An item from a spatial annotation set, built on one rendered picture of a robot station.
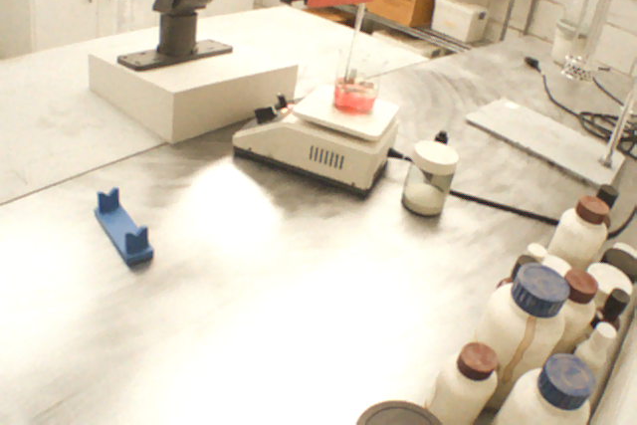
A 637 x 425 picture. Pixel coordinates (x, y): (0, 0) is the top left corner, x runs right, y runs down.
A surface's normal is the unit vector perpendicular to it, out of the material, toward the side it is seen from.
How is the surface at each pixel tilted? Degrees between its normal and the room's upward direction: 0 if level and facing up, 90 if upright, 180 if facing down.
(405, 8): 92
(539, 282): 1
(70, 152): 0
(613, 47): 90
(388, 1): 92
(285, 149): 90
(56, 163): 0
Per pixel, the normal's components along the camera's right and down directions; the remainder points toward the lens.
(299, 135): -0.36, 0.44
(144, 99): -0.64, 0.32
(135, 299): 0.15, -0.84
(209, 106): 0.75, 0.44
